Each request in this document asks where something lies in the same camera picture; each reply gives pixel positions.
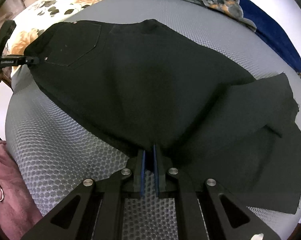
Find black pants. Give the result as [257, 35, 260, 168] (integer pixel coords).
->
[24, 20, 301, 214]

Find white orange floral pillow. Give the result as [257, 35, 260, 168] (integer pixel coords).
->
[2, 0, 105, 78]

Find grey mesh mattress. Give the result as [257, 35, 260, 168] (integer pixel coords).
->
[6, 0, 301, 239]

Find pink garment with metal ring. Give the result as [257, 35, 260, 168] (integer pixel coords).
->
[0, 141, 42, 239]

